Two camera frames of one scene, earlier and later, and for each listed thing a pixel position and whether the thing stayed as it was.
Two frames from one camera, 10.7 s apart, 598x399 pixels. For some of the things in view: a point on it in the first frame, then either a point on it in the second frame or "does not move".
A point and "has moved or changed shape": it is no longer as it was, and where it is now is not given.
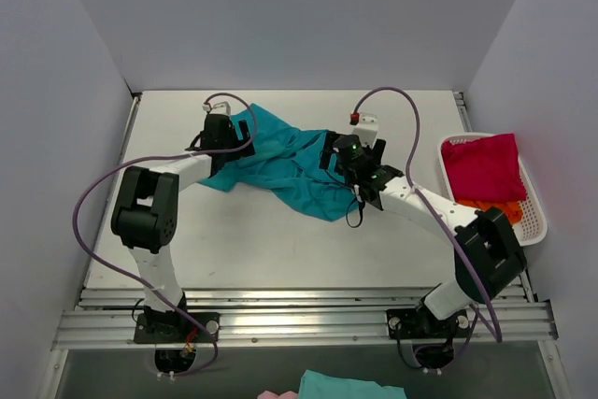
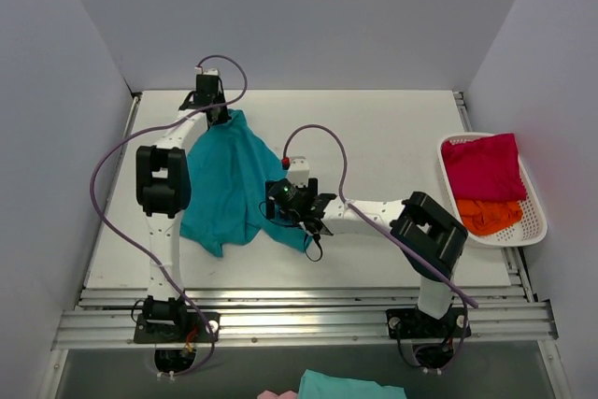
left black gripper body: (238, 138) -> (217, 113)
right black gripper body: (334, 151) -> (271, 195)
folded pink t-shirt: (270, 394) does not move
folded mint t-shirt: (314, 385) does not move
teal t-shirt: (287, 161) has moved or changed shape
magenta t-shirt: (485, 169) does not move
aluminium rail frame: (307, 319) does not move
